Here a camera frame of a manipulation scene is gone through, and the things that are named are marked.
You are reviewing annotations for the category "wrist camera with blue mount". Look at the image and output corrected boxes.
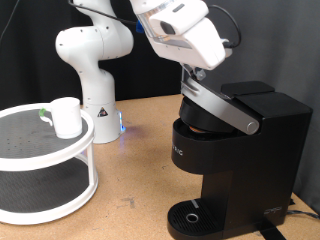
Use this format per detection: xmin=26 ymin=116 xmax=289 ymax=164
xmin=134 ymin=19 xmax=147 ymax=35

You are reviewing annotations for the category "braided power cord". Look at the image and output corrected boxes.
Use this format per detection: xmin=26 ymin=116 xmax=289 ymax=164
xmin=287 ymin=209 xmax=320 ymax=221

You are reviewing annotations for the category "white two-tier turntable shelf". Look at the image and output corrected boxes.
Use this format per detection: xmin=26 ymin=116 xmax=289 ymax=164
xmin=0 ymin=102 xmax=99 ymax=226

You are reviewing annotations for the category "black camera cable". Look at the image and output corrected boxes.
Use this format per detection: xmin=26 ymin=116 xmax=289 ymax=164
xmin=67 ymin=0 xmax=242 ymax=50

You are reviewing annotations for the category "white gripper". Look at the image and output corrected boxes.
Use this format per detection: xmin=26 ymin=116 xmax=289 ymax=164
xmin=148 ymin=16 xmax=233 ymax=82

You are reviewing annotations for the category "white mug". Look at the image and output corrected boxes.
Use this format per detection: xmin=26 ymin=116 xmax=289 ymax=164
xmin=39 ymin=96 xmax=83 ymax=140

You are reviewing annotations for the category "black Keurig coffee machine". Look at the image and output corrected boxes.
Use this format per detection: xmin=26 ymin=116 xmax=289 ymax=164
xmin=166 ymin=78 xmax=314 ymax=240

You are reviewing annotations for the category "black backdrop curtain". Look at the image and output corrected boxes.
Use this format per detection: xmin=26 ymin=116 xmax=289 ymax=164
xmin=0 ymin=0 xmax=188 ymax=111

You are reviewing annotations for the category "black tape strip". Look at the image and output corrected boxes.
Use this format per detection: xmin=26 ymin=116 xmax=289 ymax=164
xmin=254 ymin=226 xmax=288 ymax=240

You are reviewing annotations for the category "silver coffee machine handle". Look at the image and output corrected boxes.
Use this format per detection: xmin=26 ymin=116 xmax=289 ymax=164
xmin=179 ymin=78 xmax=261 ymax=136

